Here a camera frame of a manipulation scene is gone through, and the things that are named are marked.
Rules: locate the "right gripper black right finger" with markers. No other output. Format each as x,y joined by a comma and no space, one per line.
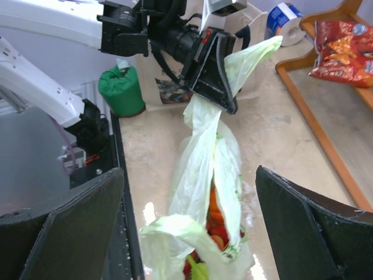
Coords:
311,235

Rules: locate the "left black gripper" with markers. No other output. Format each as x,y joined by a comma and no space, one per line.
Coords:
202,56

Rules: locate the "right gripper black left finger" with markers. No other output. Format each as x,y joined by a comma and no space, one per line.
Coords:
59,238

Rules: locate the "light green plastic bag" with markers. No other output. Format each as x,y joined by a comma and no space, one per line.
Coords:
210,159

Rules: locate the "red cherries pile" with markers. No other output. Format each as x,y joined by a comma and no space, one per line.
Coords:
218,234

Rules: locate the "small orange pumpkin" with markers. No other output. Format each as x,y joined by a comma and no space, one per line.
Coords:
214,212

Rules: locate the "green celery stalk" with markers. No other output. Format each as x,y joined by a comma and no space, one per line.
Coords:
198,270

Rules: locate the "blue white can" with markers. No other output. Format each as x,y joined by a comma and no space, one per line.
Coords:
284,20

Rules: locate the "green cloth bundle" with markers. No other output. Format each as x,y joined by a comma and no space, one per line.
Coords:
120,88

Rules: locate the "wooden shelf rack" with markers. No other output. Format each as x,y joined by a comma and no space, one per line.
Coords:
340,118

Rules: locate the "Doritos chip bag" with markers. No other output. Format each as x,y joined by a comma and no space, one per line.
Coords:
344,50

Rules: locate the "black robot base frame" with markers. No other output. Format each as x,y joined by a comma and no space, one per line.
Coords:
123,260

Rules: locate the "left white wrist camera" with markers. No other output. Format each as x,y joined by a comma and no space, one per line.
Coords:
215,12

